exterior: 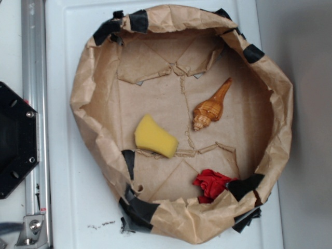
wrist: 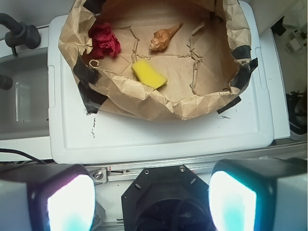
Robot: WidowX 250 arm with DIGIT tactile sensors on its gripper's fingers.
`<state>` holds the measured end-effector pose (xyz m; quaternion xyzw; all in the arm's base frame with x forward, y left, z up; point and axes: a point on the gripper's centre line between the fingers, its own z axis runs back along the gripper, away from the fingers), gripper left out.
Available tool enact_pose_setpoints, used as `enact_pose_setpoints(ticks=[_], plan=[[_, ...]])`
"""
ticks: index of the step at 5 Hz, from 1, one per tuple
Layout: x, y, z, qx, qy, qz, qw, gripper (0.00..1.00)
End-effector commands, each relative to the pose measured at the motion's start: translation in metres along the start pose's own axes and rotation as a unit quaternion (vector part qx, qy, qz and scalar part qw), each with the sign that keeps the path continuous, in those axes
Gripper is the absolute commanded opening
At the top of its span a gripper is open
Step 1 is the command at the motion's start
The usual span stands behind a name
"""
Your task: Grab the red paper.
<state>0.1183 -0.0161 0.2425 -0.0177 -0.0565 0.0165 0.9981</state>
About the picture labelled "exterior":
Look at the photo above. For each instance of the crumpled red paper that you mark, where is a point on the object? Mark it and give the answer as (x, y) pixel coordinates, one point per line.
(212, 183)

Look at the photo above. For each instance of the yellow sponge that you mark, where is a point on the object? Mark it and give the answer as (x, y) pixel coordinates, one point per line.
(150, 136)

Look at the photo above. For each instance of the brown paper lined bin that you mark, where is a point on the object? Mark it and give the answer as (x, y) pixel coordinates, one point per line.
(164, 61)

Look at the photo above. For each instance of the brown conch seashell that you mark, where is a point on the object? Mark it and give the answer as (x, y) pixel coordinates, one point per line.
(211, 109)

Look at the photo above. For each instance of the white tray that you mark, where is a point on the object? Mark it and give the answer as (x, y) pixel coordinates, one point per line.
(85, 213)

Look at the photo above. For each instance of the aluminium frame rail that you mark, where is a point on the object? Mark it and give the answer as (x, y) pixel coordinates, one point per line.
(34, 72)

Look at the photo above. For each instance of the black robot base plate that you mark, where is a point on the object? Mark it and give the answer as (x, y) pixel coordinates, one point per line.
(18, 140)

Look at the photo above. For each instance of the metal corner bracket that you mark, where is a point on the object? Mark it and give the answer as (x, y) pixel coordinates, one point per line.
(33, 233)

